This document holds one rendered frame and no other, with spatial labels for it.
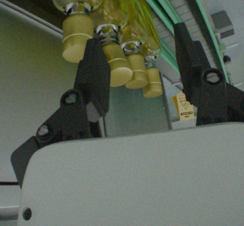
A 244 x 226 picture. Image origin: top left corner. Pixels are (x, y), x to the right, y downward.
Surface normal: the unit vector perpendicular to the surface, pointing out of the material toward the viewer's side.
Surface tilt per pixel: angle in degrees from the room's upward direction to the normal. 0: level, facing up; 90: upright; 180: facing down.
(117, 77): 17
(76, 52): 0
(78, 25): 90
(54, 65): 90
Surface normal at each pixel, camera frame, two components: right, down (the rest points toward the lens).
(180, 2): 0.13, 0.94
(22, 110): 0.82, -0.29
